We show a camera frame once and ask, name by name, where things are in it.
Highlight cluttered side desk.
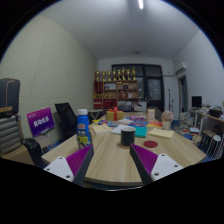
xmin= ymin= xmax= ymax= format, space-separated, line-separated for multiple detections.
xmin=188 ymin=104 xmax=224 ymax=158

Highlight black cup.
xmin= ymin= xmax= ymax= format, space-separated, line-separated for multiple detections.
xmin=120 ymin=126 xmax=137 ymax=148

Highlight white wall air conditioner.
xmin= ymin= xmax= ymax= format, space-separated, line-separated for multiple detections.
xmin=174 ymin=61 xmax=188 ymax=75

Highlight beige book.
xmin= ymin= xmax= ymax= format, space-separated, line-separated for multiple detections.
xmin=91 ymin=123 xmax=113 ymax=136

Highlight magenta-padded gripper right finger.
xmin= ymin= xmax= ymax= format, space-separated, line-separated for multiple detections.
xmin=129 ymin=143 xmax=184 ymax=186

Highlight flat round red coaster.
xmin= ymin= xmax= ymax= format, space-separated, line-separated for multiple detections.
xmin=142 ymin=140 xmax=159 ymax=149

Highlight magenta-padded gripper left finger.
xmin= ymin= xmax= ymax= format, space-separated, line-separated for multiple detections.
xmin=43 ymin=143 xmax=95 ymax=187

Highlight small round side table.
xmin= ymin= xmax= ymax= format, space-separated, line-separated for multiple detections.
xmin=87 ymin=109 xmax=104 ymax=121

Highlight pale yellow book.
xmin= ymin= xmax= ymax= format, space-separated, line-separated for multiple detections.
xmin=147 ymin=127 xmax=175 ymax=140

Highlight white round stool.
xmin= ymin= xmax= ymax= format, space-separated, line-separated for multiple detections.
xmin=206 ymin=134 xmax=223 ymax=159

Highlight black office chair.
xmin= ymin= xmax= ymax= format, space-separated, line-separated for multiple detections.
xmin=54 ymin=102 xmax=79 ymax=141

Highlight wooden shelf unit with trophies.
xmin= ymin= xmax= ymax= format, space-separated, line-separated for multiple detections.
xmin=92 ymin=66 xmax=139 ymax=110

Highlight teal book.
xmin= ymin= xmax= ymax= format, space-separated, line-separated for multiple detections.
xmin=134 ymin=126 xmax=148 ymax=138

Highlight black chair armrest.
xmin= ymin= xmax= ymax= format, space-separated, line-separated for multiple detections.
xmin=21 ymin=137 xmax=46 ymax=168

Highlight black case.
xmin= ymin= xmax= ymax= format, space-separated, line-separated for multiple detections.
xmin=0 ymin=78 xmax=21 ymax=118

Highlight small orange standing box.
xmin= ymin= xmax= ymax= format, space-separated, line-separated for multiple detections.
xmin=146 ymin=108 xmax=156 ymax=123

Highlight pink flowers in white pot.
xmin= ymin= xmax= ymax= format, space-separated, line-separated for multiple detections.
xmin=160 ymin=110 xmax=175 ymax=131

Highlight yellow gift box red ribbon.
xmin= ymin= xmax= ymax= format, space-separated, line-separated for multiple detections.
xmin=105 ymin=106 xmax=125 ymax=122

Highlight purple sign board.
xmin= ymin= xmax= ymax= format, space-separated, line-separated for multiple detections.
xmin=26 ymin=107 xmax=56 ymax=138

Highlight black computer monitor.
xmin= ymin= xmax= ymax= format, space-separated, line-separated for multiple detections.
xmin=191 ymin=95 xmax=203 ymax=108

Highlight blue drink bottle white cap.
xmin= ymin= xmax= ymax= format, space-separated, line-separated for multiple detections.
xmin=76 ymin=108 xmax=93 ymax=151

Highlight orange book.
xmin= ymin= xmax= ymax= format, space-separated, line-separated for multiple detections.
xmin=145 ymin=120 xmax=163 ymax=129

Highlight pink flat box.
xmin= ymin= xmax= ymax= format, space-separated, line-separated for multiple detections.
xmin=129 ymin=114 xmax=147 ymax=123

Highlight white paper booklet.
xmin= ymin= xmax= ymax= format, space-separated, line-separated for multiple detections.
xmin=110 ymin=124 xmax=134 ymax=135

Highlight black framed glass door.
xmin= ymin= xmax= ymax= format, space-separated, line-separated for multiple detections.
xmin=111 ymin=63 xmax=165 ymax=113

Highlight grey striped chair back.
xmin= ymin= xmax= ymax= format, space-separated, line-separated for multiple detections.
xmin=0 ymin=114 xmax=23 ymax=155

